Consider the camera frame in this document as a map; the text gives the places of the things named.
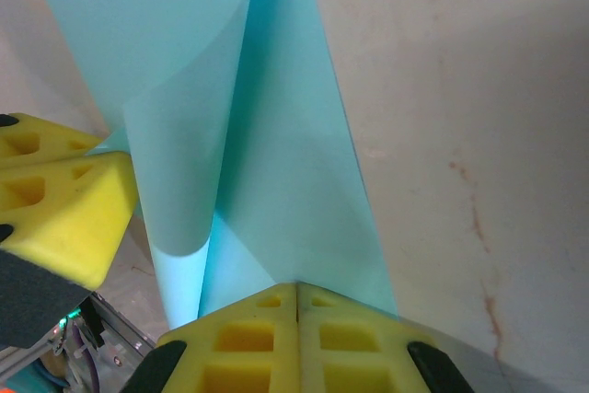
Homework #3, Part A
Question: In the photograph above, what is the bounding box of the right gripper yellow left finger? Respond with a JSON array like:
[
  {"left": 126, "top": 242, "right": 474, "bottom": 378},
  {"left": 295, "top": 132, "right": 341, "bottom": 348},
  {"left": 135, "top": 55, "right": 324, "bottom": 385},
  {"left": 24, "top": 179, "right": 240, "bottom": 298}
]
[{"left": 123, "top": 282, "right": 300, "bottom": 393}]

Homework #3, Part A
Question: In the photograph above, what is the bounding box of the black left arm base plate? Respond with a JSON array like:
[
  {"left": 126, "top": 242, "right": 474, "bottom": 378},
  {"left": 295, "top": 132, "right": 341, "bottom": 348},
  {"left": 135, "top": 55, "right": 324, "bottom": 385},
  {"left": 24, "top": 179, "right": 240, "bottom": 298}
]
[{"left": 80, "top": 294, "right": 107, "bottom": 348}]

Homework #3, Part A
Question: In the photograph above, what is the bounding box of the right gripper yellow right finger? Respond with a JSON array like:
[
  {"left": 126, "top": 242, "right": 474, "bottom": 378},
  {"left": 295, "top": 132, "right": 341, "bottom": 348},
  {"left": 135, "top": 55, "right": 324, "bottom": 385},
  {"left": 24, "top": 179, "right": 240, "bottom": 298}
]
[{"left": 296, "top": 282, "right": 475, "bottom": 393}]

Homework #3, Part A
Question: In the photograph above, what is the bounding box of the aluminium mounting rail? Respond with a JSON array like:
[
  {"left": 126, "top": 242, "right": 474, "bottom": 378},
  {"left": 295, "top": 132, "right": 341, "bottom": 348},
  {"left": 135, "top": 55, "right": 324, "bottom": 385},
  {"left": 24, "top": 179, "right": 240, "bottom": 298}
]
[{"left": 0, "top": 291, "right": 157, "bottom": 393}]

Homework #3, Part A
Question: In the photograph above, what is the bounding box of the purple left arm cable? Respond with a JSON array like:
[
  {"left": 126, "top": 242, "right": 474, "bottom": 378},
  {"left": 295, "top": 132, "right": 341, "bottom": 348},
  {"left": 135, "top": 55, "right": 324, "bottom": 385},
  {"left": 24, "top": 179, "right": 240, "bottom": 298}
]
[{"left": 68, "top": 318, "right": 100, "bottom": 393}]

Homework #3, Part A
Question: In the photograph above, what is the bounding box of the light blue cloth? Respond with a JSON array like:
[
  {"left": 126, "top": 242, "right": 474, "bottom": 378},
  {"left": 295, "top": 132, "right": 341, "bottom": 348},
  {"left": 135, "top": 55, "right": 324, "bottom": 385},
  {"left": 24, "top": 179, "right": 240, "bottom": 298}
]
[{"left": 22, "top": 0, "right": 401, "bottom": 329}]

